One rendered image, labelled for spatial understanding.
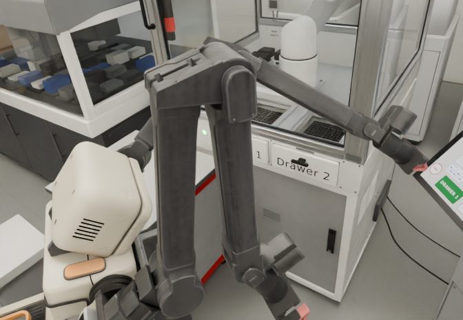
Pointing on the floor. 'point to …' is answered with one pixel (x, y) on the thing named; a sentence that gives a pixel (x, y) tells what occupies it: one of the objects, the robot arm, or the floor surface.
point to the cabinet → (320, 221)
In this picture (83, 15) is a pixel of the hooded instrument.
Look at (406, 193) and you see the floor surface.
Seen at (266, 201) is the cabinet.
